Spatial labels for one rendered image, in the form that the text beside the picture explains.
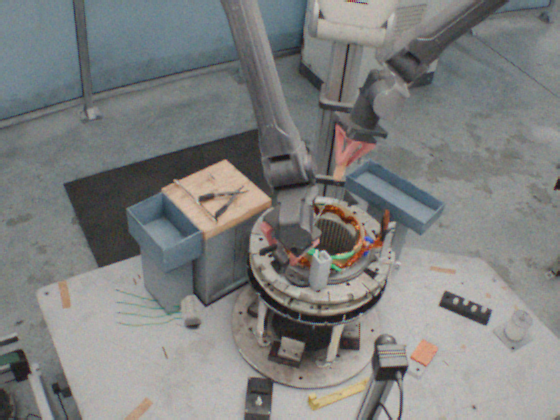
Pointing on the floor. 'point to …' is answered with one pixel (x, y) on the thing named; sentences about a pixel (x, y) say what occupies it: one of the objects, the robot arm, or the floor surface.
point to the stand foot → (7, 403)
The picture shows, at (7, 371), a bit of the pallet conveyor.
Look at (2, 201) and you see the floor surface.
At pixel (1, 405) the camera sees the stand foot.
